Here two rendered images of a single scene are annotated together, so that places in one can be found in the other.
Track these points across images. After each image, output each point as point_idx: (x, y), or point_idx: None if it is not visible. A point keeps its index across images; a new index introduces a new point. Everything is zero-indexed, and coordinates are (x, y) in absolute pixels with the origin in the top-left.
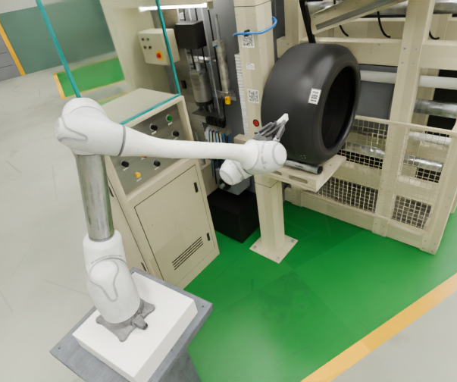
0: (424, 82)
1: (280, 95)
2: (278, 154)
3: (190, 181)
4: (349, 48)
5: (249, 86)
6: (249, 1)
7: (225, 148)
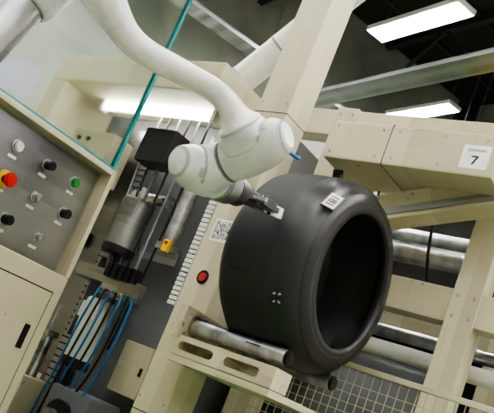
0: (477, 374)
1: (282, 192)
2: (286, 129)
3: (24, 312)
4: None
5: (223, 215)
6: (281, 107)
7: (220, 81)
